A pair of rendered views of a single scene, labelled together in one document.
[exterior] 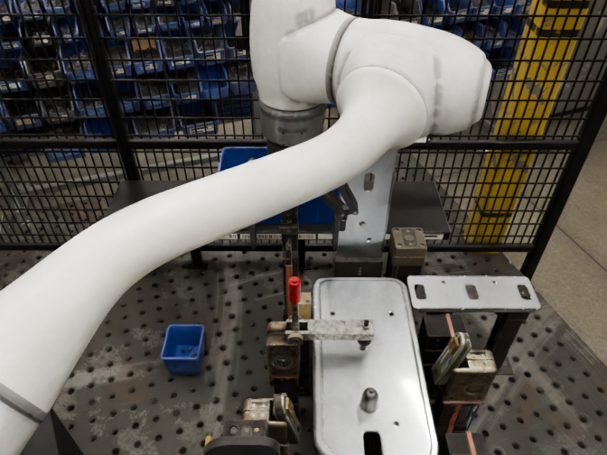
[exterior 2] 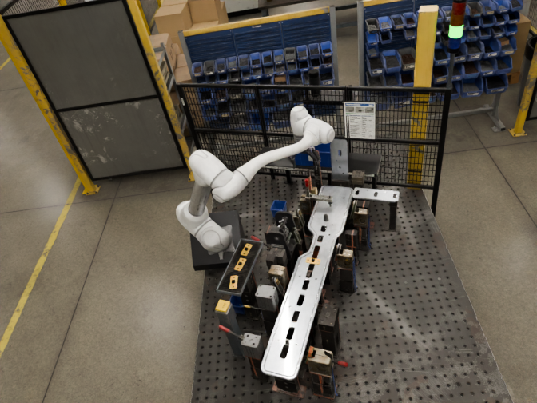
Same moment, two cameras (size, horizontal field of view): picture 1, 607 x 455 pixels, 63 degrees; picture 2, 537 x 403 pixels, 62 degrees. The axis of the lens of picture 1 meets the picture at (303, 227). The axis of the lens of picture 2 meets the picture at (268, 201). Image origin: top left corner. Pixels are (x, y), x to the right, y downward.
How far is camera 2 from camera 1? 195 cm
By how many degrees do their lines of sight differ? 19
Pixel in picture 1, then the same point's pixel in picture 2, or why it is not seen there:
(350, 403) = (320, 218)
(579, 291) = (505, 224)
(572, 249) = (513, 201)
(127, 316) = (260, 197)
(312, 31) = (300, 121)
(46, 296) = (250, 165)
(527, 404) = (400, 241)
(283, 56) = (295, 125)
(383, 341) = (337, 205)
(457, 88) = (323, 135)
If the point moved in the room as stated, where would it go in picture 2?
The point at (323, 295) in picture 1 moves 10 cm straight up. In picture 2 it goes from (324, 190) to (322, 179)
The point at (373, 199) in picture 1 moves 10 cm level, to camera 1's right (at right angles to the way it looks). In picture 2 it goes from (342, 158) to (357, 159)
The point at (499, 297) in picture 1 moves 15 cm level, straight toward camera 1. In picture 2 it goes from (384, 197) to (368, 209)
